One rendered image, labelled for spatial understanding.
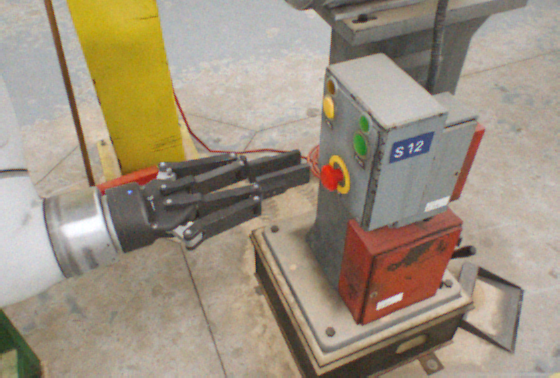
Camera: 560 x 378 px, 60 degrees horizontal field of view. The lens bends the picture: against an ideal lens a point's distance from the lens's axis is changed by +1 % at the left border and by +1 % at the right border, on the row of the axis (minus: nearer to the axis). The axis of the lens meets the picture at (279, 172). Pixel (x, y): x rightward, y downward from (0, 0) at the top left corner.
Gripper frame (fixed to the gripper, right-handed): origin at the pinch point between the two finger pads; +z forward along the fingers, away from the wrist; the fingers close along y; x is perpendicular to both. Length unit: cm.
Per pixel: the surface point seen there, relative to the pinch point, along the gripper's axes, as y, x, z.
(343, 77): -8.9, 5.2, 13.4
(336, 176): -3.7, -8.1, 10.8
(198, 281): -62, -107, -5
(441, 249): -10, -52, 46
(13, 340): -47, -82, -58
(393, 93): -3.0, 5.2, 17.6
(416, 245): -10, -46, 38
